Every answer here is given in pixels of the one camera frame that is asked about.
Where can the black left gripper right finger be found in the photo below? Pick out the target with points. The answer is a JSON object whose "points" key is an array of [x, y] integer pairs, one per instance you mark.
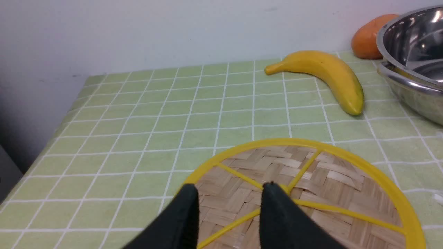
{"points": [[283, 225]]}

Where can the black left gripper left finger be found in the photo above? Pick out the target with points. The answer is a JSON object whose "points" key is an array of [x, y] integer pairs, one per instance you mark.
{"points": [[176, 227]]}

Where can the woven bamboo steamer lid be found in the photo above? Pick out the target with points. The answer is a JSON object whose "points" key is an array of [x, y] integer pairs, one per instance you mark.
{"points": [[349, 198]]}

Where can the stainless steel pot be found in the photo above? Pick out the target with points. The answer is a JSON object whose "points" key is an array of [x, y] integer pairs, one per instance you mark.
{"points": [[412, 65]]}

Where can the green checkered tablecloth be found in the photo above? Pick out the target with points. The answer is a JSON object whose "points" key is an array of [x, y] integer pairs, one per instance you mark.
{"points": [[130, 140]]}

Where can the yellow banana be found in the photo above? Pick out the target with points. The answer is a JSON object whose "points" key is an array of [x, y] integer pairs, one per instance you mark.
{"points": [[340, 78]]}

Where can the orange fruit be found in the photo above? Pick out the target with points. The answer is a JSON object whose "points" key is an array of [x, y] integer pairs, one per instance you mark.
{"points": [[363, 43]]}

